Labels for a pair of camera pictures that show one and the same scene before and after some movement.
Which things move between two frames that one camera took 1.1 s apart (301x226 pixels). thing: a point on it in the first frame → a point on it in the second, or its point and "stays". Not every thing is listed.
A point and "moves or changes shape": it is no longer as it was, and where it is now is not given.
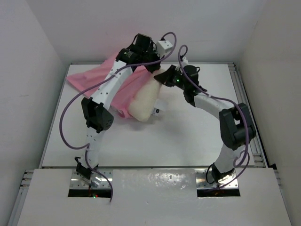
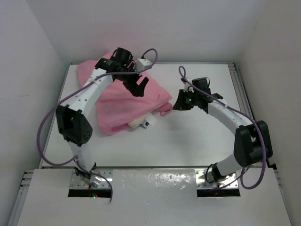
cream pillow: x=145 y=97 → x=148 y=118
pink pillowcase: x=121 y=100 moves or changes shape
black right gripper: x=166 y=76 → x=180 y=104
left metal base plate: x=97 y=180 stays
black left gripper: x=153 y=51 → x=136 y=89
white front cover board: x=154 y=197 stays
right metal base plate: x=201 y=181 stays
